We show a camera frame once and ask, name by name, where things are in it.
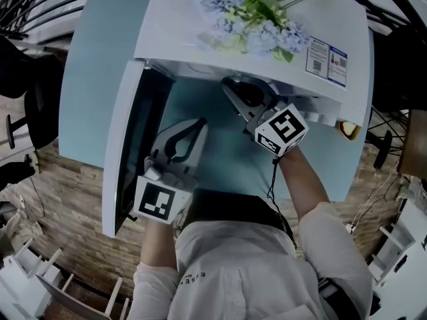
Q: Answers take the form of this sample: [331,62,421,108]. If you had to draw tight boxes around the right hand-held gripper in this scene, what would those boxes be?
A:
[221,75,310,159]

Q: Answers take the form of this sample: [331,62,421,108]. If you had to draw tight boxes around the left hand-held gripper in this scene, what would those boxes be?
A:
[133,117,211,226]

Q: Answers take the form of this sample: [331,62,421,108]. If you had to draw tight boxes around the white microwave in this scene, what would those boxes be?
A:
[101,0,374,239]

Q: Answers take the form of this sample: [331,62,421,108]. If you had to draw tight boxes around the person's left forearm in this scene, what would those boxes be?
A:
[139,217,178,270]

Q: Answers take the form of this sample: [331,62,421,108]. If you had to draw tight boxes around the person's right forearm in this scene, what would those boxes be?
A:
[278,144,332,220]

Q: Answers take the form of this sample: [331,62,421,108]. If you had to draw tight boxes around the pale blue artificial flowers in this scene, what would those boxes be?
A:
[187,0,337,63]

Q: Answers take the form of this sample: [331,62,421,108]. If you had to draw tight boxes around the person's black trousers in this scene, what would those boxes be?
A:
[181,188,298,246]

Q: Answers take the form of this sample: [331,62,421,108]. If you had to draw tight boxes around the light blue table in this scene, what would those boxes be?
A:
[58,0,372,240]

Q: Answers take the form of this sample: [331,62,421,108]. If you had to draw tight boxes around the person's white shirt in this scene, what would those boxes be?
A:
[126,201,374,320]

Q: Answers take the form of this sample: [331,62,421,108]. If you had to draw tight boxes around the wooden side table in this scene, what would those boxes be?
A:
[398,109,427,180]

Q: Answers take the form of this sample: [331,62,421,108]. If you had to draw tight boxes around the grey cloth bundle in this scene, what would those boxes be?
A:
[396,174,427,203]

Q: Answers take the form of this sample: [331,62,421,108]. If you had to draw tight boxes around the black waist pack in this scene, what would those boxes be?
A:
[316,276,382,317]

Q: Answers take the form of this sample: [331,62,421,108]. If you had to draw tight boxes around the black wrist cord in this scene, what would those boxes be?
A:
[172,208,186,239]
[266,157,298,250]

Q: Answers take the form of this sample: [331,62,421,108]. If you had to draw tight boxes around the white floor cable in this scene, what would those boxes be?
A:
[346,160,402,228]

